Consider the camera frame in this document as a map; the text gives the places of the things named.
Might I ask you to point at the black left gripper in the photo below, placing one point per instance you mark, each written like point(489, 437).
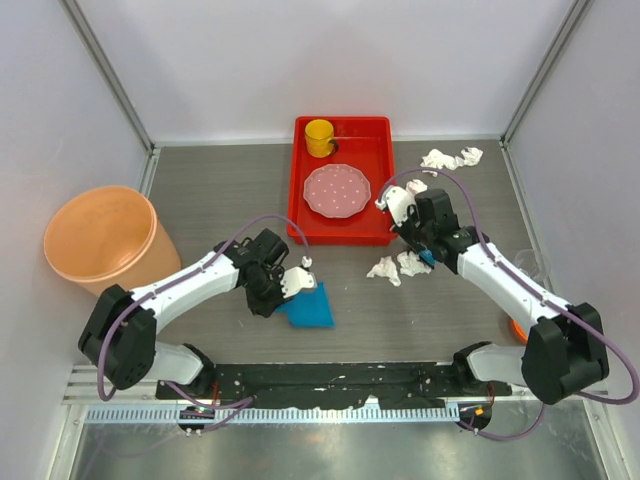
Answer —
point(266, 307)

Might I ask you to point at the red plastic tray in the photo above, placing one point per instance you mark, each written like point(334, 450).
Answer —
point(364, 143)

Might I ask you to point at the clear plastic cup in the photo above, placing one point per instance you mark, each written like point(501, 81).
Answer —
point(533, 264)

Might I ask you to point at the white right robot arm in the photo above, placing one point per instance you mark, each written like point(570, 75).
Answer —
point(559, 358)

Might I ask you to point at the orange bowl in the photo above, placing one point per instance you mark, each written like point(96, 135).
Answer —
point(518, 332)

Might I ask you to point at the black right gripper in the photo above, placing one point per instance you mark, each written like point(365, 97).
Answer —
point(403, 229)

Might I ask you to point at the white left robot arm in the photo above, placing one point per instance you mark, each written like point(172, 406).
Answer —
point(125, 324)

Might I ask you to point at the orange plastic waste bucket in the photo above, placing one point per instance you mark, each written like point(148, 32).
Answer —
point(110, 235)

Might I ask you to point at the white slotted cable duct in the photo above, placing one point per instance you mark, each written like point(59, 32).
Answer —
point(182, 414)

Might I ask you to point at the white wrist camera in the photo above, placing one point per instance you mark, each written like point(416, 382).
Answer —
point(298, 279)
point(396, 201)

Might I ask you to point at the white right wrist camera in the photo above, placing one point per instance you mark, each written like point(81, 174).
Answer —
point(396, 201)

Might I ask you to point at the pink dotted plate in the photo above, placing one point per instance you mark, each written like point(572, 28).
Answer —
point(336, 191)

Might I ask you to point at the blue plastic dustpan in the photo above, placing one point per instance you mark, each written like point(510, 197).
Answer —
point(309, 309)

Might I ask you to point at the yellow mug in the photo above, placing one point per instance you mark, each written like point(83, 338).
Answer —
point(319, 138)

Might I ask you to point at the blue hand brush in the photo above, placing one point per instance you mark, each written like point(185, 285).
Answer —
point(427, 257)

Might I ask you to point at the white paper scrap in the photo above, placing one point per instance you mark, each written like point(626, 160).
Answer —
point(469, 157)
point(385, 268)
point(416, 186)
point(435, 161)
point(411, 265)

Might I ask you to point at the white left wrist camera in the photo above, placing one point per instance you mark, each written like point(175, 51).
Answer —
point(298, 279)

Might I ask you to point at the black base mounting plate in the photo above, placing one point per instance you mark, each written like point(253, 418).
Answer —
point(338, 386)

